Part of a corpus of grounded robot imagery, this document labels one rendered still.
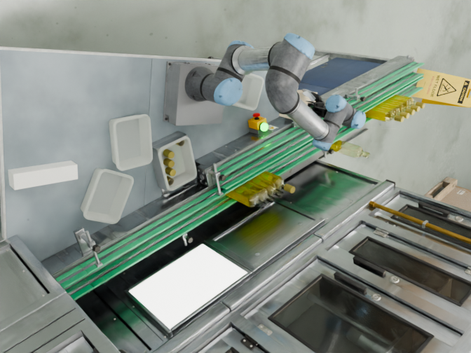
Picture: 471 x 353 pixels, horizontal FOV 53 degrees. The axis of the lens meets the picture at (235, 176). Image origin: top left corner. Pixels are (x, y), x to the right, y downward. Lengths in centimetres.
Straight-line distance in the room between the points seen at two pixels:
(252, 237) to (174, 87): 76
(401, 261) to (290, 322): 56
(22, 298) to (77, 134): 68
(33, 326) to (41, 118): 78
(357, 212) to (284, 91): 93
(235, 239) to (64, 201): 77
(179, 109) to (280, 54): 64
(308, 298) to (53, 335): 96
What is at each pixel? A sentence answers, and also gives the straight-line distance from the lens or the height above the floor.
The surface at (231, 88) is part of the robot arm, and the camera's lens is 194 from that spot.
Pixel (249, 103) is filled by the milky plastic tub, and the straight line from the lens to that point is 246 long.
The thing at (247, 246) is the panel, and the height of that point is 118.
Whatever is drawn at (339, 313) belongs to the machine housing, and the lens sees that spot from 189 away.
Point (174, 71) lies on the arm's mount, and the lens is 209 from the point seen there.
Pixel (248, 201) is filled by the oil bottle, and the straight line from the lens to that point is 221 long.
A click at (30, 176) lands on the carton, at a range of 191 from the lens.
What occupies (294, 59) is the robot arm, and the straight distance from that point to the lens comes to 160.
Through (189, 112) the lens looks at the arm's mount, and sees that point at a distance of 212.
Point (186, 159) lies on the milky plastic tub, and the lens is 225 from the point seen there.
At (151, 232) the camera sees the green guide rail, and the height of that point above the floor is 94.
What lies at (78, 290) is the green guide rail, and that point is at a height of 93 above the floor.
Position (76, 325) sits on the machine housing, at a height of 140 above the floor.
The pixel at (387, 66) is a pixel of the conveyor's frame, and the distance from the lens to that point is 333.
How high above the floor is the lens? 253
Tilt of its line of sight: 44 degrees down
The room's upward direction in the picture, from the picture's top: 114 degrees clockwise
